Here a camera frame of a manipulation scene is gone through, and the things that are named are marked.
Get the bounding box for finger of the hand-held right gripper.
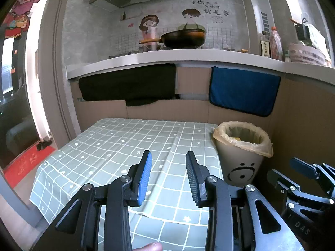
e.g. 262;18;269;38
267;169;331;207
290;157;335;196

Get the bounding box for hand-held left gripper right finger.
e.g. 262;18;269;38
185;151;305;251

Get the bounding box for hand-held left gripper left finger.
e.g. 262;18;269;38
33;150;153;251

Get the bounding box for beige trash bin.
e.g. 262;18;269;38
216;138;265;187

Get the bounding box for person's left hand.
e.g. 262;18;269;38
136;242;164;251

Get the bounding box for green checked tablecloth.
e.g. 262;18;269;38
29;118;225;251

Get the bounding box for brown cardboard panel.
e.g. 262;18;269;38
259;78;335;215
71;67;218;126

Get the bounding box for white foam board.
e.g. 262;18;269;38
175;93;210;101

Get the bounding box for black cloth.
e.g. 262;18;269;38
79;63;177;107

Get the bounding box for blue towel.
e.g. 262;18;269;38
209;66;281;118

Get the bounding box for black slippers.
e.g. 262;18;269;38
37;140;53;151

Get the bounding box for white plastic basket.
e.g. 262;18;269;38
288;43;326;66

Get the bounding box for red floor mat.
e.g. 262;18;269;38
4;145;57;189

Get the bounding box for white kitchen counter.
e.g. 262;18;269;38
65;50;335;95

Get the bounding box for red-capped plastic bottle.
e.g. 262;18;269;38
269;26;284;61

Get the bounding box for white label sauce bottle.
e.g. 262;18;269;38
260;31;271;57

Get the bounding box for white cloth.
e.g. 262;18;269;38
305;23;330;58

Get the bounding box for black utensil holder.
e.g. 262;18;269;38
295;18;311;40

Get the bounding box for glass door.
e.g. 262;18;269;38
0;31;42;168

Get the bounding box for red festive door sticker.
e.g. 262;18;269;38
0;0;45;40

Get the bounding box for black wok with wooden handle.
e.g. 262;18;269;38
139;29;207;50

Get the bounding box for blue squares wall sticker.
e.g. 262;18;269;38
260;12;270;32

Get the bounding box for cartoon wall sticker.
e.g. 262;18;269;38
108;0;248;55

